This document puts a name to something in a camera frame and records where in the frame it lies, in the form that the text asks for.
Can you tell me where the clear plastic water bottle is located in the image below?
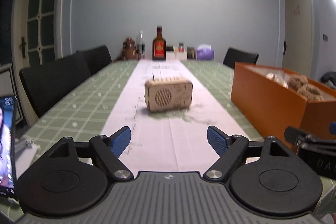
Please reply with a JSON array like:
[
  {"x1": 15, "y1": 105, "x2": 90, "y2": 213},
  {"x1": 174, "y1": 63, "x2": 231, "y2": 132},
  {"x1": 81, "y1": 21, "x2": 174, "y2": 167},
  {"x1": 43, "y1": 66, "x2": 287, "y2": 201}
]
[{"x1": 137, "y1": 31, "x2": 145, "y2": 59}]

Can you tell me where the brown liquor bottle red label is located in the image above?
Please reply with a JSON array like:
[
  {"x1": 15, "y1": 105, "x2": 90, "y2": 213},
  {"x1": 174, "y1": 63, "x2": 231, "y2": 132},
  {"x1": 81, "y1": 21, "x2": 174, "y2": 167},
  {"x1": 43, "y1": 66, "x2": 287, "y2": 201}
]
[{"x1": 152, "y1": 26, "x2": 166, "y2": 61}]

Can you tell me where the small red label jar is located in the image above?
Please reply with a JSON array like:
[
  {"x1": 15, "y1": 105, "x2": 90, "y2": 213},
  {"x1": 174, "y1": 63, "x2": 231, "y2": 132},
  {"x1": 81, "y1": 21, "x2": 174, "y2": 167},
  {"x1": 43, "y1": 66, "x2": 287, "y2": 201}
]
[{"x1": 178, "y1": 42, "x2": 185, "y2": 52}]

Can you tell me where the purple tissue pack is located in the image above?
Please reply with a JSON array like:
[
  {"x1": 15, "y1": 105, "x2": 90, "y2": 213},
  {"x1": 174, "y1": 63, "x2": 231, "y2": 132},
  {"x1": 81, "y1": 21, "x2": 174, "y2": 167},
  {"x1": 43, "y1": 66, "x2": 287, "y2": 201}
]
[{"x1": 196, "y1": 44, "x2": 214, "y2": 60}]

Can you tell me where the black chair near left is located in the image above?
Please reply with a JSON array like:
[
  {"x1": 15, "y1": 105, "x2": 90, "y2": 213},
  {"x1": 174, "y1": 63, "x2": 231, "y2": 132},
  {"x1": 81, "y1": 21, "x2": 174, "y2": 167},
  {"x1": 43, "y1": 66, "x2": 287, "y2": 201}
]
[{"x1": 19, "y1": 53, "x2": 91, "y2": 118}]

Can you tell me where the white box on table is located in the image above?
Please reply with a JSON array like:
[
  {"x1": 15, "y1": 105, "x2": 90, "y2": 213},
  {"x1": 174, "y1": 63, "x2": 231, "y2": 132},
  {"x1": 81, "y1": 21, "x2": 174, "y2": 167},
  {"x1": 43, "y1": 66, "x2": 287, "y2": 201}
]
[{"x1": 166, "y1": 51, "x2": 187, "y2": 61}]

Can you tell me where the dark glass jar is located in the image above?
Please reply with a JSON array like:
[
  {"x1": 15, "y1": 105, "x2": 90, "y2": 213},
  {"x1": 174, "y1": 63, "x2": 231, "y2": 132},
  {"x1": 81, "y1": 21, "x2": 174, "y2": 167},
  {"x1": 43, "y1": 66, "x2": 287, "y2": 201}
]
[{"x1": 187, "y1": 47, "x2": 195, "y2": 59}]

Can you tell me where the black chair right side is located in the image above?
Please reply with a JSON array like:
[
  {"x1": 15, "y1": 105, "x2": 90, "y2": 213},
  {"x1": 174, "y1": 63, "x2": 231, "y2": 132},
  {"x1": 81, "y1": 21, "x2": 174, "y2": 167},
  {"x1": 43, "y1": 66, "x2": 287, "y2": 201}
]
[{"x1": 223, "y1": 47, "x2": 259, "y2": 69}]

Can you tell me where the beige door right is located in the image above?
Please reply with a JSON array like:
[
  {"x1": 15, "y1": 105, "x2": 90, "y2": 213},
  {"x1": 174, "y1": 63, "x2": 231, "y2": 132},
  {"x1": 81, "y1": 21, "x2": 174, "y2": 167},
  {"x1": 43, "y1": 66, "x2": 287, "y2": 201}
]
[{"x1": 282, "y1": 0, "x2": 313, "y2": 76}]

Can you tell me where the black chair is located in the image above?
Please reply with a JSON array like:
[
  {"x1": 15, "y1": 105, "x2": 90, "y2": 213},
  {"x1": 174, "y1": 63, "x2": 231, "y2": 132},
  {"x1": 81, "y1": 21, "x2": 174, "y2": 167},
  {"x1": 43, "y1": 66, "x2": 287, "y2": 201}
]
[
  {"x1": 76, "y1": 46, "x2": 112, "y2": 76},
  {"x1": 19, "y1": 53, "x2": 91, "y2": 118},
  {"x1": 223, "y1": 47, "x2": 259, "y2": 69}
]

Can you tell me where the black chair far left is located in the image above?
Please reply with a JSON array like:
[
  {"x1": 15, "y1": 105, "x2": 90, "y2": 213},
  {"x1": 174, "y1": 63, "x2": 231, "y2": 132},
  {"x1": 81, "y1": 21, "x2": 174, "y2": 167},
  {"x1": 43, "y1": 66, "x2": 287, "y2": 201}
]
[{"x1": 76, "y1": 46, "x2": 112, "y2": 76}]

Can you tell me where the brown bear figurine jar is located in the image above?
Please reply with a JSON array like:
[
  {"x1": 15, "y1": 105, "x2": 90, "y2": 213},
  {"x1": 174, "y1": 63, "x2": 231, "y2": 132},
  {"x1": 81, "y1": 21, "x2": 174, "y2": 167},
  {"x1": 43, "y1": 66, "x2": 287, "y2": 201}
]
[{"x1": 122, "y1": 38, "x2": 141, "y2": 60}]

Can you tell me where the orange storage box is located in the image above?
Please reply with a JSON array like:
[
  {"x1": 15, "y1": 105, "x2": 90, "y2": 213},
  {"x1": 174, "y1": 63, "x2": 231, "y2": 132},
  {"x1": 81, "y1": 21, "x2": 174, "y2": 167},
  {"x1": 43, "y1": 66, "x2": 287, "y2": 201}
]
[{"x1": 231, "y1": 63, "x2": 335, "y2": 141}]

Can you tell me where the brown plush braided toy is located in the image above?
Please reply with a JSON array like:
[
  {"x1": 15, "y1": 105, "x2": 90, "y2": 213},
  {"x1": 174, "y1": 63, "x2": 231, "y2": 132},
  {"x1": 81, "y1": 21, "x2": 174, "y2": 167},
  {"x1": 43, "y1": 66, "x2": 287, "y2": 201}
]
[{"x1": 287, "y1": 75, "x2": 323, "y2": 101}]

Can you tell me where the white deer table runner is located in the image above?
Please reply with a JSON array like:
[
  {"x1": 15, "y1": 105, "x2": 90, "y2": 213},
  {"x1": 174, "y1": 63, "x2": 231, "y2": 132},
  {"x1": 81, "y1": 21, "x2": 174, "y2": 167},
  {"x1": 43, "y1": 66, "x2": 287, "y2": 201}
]
[{"x1": 101, "y1": 60, "x2": 246, "y2": 174}]

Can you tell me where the wooden radio box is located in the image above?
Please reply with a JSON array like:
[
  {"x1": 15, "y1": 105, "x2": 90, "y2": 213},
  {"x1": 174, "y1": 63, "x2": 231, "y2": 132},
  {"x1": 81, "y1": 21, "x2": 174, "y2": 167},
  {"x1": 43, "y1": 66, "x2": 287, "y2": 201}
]
[{"x1": 144, "y1": 77, "x2": 193, "y2": 113}]

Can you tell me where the white gauze ribbon bundle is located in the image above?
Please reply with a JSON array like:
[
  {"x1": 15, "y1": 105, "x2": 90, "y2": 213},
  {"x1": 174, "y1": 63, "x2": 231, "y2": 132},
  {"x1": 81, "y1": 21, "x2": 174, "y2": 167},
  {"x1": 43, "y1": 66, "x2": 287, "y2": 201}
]
[{"x1": 265, "y1": 70, "x2": 288, "y2": 88}]

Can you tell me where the smartphone with lit screen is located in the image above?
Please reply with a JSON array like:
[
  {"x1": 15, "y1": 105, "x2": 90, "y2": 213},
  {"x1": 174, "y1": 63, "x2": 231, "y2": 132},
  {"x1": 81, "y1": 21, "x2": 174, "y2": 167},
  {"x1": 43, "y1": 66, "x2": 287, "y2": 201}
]
[{"x1": 1, "y1": 95, "x2": 17, "y2": 198}]

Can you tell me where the glass panel door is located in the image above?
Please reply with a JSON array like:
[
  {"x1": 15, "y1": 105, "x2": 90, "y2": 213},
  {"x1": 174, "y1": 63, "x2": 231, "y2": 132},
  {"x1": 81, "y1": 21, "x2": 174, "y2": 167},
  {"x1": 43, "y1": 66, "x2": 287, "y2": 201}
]
[{"x1": 11, "y1": 0, "x2": 70, "y2": 67}]

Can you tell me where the green grid tablecloth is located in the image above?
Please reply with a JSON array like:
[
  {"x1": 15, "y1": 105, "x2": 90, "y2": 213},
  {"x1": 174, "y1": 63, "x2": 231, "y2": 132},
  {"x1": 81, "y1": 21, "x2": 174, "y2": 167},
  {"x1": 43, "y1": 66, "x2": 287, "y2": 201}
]
[{"x1": 0, "y1": 59, "x2": 336, "y2": 224}]

